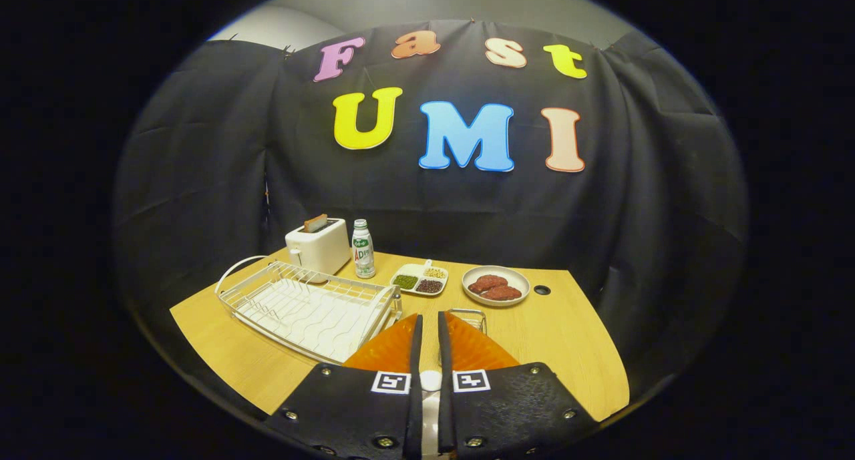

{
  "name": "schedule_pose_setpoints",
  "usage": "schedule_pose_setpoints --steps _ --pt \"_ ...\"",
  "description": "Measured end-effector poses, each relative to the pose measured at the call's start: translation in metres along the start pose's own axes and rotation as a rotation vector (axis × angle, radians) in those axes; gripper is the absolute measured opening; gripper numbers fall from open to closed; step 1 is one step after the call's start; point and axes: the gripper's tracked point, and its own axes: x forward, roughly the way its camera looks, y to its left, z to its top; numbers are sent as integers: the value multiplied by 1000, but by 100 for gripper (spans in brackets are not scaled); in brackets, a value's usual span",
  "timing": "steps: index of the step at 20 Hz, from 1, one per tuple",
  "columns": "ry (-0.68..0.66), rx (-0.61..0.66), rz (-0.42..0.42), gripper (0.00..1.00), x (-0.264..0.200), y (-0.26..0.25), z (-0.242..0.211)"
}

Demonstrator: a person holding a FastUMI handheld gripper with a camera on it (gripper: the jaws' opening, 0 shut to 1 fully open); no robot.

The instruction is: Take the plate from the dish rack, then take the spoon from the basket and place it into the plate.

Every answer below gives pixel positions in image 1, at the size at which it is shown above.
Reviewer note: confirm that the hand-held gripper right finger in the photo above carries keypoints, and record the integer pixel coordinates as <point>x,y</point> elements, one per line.
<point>444,406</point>

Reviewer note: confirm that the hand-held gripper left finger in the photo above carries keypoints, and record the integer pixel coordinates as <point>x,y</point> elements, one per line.
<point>415,353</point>

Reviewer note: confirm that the beige plate with meat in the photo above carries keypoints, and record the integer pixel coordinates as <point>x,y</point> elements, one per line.
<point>495,302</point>

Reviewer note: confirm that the white divided tray with beans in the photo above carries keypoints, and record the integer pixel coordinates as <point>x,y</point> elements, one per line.
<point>417,283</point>

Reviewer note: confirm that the reddish brown meat piece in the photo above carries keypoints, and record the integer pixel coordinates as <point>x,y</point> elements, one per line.
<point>487,282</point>
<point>502,293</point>

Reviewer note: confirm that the white bottle green label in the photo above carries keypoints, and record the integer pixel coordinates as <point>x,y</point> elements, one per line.
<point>363,253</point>

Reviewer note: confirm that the white toaster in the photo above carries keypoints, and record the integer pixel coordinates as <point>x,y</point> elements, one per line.
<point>320,250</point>

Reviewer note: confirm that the brown bread slice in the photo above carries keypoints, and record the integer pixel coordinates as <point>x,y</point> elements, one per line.
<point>315,223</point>

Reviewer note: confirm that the black backdrop cloth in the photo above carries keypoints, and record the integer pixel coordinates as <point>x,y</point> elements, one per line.
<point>634,179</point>

